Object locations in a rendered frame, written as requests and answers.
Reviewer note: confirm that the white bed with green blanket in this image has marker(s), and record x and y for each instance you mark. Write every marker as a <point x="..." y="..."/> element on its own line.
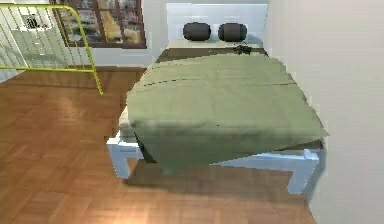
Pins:
<point x="216" y="106"/>

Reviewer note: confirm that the small dark object on bed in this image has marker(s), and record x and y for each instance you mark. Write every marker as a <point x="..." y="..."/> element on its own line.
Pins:
<point x="242" y="49"/>

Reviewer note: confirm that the dark grey pillow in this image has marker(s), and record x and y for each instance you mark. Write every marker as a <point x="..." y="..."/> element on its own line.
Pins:
<point x="232" y="32"/>
<point x="196" y="31"/>

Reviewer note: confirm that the brown framed window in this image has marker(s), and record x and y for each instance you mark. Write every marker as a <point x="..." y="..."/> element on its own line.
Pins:
<point x="106" y="23"/>

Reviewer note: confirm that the small black object on shelf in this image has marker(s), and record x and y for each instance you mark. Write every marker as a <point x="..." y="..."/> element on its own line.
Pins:
<point x="32" y="22"/>

